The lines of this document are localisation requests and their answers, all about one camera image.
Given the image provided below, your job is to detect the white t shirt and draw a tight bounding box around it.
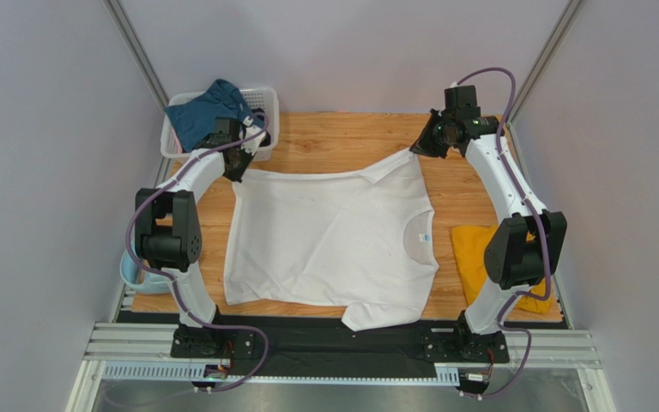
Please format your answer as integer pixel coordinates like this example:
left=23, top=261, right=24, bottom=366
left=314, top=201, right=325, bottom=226
left=223, top=149, right=438, bottom=331

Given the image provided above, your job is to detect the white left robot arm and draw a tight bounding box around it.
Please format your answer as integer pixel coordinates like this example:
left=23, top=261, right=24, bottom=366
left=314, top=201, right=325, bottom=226
left=126, top=112, right=269, bottom=350

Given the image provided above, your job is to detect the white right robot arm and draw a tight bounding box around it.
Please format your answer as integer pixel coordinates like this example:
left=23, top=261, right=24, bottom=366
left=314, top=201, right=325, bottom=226
left=409, top=84, right=567, bottom=336

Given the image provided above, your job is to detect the blue t shirt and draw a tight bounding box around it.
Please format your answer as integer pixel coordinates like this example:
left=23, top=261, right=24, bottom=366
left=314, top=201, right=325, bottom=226
left=164, top=79, right=265, bottom=153

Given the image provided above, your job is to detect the folded yellow t shirt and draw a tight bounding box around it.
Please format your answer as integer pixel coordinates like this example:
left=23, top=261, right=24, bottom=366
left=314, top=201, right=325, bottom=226
left=450, top=226, right=553, bottom=314

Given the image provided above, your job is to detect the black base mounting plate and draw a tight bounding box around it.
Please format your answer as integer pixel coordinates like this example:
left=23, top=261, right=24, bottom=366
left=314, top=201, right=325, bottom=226
left=117, top=310, right=511, bottom=379

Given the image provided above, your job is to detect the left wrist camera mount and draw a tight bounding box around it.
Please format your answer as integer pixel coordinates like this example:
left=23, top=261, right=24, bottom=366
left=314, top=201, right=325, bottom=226
left=240, top=113, right=268, bottom=155

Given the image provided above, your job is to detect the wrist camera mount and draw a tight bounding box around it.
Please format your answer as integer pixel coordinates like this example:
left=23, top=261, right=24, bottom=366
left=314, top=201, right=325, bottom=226
left=442, top=85, right=481, bottom=118
left=240, top=113, right=268, bottom=155

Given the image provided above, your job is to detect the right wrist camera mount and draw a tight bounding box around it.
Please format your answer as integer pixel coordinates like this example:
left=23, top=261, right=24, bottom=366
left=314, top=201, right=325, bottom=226
left=442, top=85, right=481, bottom=118

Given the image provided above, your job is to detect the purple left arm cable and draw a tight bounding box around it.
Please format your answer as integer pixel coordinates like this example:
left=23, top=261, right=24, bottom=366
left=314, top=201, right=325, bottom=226
left=124, top=112, right=270, bottom=393

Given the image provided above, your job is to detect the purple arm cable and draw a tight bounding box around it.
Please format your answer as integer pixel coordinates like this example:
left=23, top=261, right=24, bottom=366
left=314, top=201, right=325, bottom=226
left=449, top=67, right=553, bottom=399
left=124, top=112, right=270, bottom=393

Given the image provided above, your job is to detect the aluminium frame rail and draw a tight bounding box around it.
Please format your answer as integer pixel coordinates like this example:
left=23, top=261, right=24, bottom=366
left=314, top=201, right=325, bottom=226
left=69, top=320, right=614, bottom=411

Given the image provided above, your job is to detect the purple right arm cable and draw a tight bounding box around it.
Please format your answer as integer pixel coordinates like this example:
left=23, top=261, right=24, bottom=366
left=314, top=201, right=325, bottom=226
left=449, top=67, right=553, bottom=399

